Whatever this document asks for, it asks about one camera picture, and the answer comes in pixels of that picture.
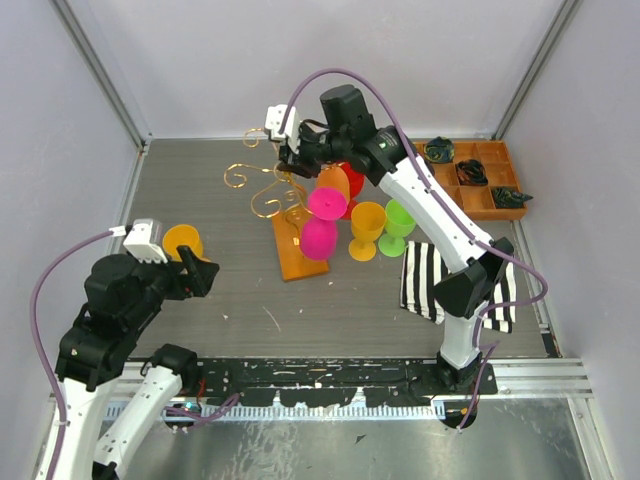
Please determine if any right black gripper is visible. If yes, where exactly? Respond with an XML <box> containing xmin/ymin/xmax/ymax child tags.
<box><xmin>276</xmin><ymin>123</ymin><xmax>348</xmax><ymax>180</ymax></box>

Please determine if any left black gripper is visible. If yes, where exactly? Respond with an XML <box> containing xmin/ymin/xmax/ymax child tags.
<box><xmin>125</xmin><ymin>243</ymin><xmax>219</xmax><ymax>329</ymax></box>

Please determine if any orange plastic wine glass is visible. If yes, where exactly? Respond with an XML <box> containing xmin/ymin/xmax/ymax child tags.
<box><xmin>316</xmin><ymin>165</ymin><xmax>351</xmax><ymax>201</ymax></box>

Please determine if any magenta plastic wine glass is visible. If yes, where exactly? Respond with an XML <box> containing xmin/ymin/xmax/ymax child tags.
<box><xmin>300</xmin><ymin>187</ymin><xmax>348</xmax><ymax>261</ymax></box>

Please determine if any gold wire wine glass rack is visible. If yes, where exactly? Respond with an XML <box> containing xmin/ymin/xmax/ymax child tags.
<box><xmin>223</xmin><ymin>128</ymin><xmax>331</xmax><ymax>283</ymax></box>

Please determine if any yellow wine glass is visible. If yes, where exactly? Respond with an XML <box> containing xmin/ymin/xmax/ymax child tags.
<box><xmin>348</xmin><ymin>202</ymin><xmax>387</xmax><ymax>262</ymax></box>
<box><xmin>162</xmin><ymin>224</ymin><xmax>208</xmax><ymax>261</ymax></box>

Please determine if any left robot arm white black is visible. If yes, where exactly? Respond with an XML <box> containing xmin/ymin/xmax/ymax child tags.
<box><xmin>38</xmin><ymin>245</ymin><xmax>219</xmax><ymax>479</ymax></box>

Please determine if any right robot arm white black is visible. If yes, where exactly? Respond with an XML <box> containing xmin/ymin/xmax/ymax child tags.
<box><xmin>264</xmin><ymin>84</ymin><xmax>514</xmax><ymax>394</ymax></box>

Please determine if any red plastic wine glass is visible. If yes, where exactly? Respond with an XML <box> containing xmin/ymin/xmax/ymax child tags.
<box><xmin>340</xmin><ymin>162</ymin><xmax>365</xmax><ymax>220</ymax></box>

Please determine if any green plastic wine glass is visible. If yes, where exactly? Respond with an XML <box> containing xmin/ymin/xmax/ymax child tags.
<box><xmin>378</xmin><ymin>199</ymin><xmax>416</xmax><ymax>258</ymax></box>

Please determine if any dark rolled tie top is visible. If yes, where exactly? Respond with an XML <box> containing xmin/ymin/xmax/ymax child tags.
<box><xmin>424</xmin><ymin>136</ymin><xmax>455</xmax><ymax>164</ymax></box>

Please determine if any dark rolled tie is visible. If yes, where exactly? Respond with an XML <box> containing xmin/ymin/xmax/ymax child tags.
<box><xmin>424</xmin><ymin>136</ymin><xmax>455</xmax><ymax>164</ymax></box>
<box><xmin>491</xmin><ymin>186</ymin><xmax>533</xmax><ymax>209</ymax></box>
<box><xmin>456</xmin><ymin>159</ymin><xmax>489</xmax><ymax>187</ymax></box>

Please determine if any black white striped cloth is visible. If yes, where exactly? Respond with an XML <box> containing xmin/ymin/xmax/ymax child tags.
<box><xmin>399</xmin><ymin>241</ymin><xmax>517</xmax><ymax>334</ymax></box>

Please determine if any dark rolled tie middle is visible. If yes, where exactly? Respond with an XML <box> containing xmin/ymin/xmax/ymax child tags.
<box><xmin>456</xmin><ymin>159</ymin><xmax>489</xmax><ymax>187</ymax></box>

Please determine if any wooden compartment tray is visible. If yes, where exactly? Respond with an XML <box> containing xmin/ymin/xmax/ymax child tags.
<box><xmin>414</xmin><ymin>139</ymin><xmax>527</xmax><ymax>221</ymax></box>

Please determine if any dark rolled tie right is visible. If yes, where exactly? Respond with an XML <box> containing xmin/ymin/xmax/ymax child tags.
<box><xmin>491</xmin><ymin>186</ymin><xmax>533</xmax><ymax>209</ymax></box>

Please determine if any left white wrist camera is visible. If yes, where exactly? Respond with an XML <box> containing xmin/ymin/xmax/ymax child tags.
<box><xmin>109</xmin><ymin>218</ymin><xmax>169</xmax><ymax>264</ymax></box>

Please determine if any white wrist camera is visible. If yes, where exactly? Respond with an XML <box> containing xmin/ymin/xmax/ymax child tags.
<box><xmin>109</xmin><ymin>218</ymin><xmax>169</xmax><ymax>264</ymax></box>
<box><xmin>264</xmin><ymin>104</ymin><xmax>301</xmax><ymax>153</ymax></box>

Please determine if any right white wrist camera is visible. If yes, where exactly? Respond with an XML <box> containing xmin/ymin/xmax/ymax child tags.
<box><xmin>264</xmin><ymin>104</ymin><xmax>301</xmax><ymax>153</ymax></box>

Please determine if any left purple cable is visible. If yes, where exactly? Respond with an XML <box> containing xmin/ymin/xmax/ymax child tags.
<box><xmin>29</xmin><ymin>229</ymin><xmax>126</xmax><ymax>480</ymax></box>

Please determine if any purple cable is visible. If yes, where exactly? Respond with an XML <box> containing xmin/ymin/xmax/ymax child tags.
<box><xmin>29</xmin><ymin>229</ymin><xmax>126</xmax><ymax>480</ymax></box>
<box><xmin>279</xmin><ymin>68</ymin><xmax>550</xmax><ymax>431</ymax></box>

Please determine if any grey slotted cable duct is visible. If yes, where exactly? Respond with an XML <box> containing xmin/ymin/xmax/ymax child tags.
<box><xmin>107</xmin><ymin>402</ymin><xmax>446</xmax><ymax>424</ymax></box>

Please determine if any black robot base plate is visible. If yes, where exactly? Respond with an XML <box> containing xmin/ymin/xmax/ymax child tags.
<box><xmin>181</xmin><ymin>358</ymin><xmax>498</xmax><ymax>408</ymax></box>

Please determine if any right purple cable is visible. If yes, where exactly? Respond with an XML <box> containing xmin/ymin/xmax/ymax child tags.
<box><xmin>279</xmin><ymin>68</ymin><xmax>550</xmax><ymax>431</ymax></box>

